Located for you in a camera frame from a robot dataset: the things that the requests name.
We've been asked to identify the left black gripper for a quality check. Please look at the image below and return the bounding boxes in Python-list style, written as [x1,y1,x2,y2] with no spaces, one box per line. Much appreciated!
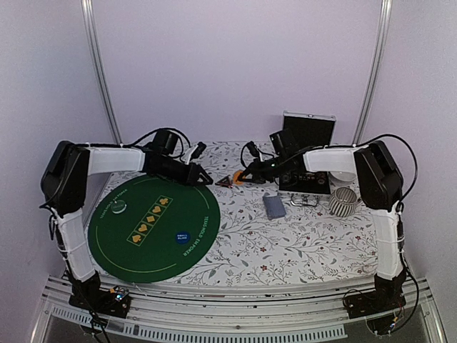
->
[156,156,215,187]

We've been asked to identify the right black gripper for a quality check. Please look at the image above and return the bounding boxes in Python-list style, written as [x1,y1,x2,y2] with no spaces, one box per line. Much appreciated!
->
[238,154,287,184]

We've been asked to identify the orange big blind button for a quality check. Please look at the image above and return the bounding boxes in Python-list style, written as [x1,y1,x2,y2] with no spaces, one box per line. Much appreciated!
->
[233,170,243,185]

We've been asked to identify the blue playing card deck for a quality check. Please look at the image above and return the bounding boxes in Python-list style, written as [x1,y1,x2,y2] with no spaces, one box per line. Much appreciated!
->
[262,194,286,220]

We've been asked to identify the blue small blind button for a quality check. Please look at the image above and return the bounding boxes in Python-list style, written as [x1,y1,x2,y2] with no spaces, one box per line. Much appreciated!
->
[175,232,191,245]

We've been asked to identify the clear dealer button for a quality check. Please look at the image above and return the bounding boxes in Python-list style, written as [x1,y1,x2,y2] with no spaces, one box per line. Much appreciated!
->
[111,200,127,214]

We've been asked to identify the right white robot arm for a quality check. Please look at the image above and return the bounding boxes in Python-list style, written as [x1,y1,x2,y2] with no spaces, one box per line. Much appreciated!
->
[234,137,406,312]

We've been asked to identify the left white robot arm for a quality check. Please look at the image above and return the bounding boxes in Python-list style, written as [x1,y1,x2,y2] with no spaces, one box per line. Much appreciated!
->
[41,141,221,310]

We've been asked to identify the black red triangular plaque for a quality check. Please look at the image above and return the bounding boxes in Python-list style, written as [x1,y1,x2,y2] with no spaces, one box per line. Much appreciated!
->
[215,176,233,188]

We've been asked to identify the floral white tablecloth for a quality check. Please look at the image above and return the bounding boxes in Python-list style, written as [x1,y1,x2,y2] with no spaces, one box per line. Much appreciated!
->
[69,141,401,287]

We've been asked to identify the aluminium poker chip case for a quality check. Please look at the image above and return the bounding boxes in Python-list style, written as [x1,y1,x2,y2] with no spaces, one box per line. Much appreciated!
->
[279,111,336,195]

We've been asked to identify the round green poker mat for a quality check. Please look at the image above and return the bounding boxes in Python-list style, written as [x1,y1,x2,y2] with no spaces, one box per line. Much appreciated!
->
[87,176,221,283]

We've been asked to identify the white ceramic bowl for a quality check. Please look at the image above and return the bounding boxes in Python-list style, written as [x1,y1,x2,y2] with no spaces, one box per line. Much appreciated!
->
[329,171,356,184]

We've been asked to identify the striped ceramic mug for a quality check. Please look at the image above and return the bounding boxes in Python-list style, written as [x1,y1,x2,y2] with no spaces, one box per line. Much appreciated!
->
[328,187,362,218]

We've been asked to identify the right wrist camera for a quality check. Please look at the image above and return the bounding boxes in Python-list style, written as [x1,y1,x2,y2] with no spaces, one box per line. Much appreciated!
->
[246,141,265,168]

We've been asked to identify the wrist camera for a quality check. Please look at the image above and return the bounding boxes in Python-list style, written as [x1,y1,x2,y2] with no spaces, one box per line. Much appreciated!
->
[181,141,206,165]
[246,141,265,168]

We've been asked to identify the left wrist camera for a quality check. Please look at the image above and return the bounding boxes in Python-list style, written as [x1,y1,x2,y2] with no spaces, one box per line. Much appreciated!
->
[181,141,206,165]

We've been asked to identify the front aluminium rail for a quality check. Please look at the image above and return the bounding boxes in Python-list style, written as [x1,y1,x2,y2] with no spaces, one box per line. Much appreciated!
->
[31,277,450,342]

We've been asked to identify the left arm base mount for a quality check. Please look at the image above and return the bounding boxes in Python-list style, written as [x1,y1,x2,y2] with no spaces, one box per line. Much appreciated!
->
[69,286,131,319]

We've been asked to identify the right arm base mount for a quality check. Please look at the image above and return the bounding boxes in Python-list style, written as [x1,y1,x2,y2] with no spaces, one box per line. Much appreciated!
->
[342,284,421,337]

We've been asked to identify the right aluminium frame post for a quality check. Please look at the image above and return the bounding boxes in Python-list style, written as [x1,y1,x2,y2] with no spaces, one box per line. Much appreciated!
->
[352,0,393,144]

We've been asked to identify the aluminium frame post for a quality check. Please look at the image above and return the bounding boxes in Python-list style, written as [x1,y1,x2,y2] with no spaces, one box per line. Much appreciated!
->
[352,0,393,144]
[81,0,123,144]

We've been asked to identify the left aluminium frame post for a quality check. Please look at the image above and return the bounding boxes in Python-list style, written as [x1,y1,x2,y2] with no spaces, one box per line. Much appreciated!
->
[81,0,123,144]

